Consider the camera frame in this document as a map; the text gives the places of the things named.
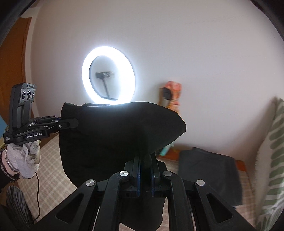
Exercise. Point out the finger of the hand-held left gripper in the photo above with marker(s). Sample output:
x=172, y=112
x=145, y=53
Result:
x=66, y=124

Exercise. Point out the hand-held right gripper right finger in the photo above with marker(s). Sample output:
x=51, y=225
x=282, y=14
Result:
x=156, y=180

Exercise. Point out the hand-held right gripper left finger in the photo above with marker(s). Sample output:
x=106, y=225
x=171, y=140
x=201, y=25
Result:
x=134, y=177

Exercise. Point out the black pants with yellow lines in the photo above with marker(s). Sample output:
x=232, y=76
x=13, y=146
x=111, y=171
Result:
x=111, y=137

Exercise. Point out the person's left forearm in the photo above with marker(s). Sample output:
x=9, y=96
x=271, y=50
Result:
x=4, y=175

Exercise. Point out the folded dark grey pants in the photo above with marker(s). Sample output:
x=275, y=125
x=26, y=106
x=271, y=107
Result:
x=206, y=168

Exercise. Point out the person's left hand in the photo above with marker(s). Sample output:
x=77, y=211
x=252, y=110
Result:
x=26, y=160

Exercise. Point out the light blue object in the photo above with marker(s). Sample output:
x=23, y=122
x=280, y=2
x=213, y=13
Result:
x=2, y=124

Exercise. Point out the pink checked blanket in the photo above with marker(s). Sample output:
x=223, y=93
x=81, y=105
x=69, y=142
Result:
x=53, y=160

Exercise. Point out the black phone holder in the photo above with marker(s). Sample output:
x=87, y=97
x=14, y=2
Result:
x=102, y=75

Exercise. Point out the grey striped cloth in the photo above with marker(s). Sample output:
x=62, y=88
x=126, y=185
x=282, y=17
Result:
x=17, y=204

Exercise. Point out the wooden door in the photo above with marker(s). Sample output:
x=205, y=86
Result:
x=13, y=55

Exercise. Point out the folded silver tripod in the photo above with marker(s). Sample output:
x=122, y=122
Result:
x=166, y=93

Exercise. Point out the green leaf patterned pillow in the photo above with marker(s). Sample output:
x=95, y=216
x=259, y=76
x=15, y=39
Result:
x=275, y=137

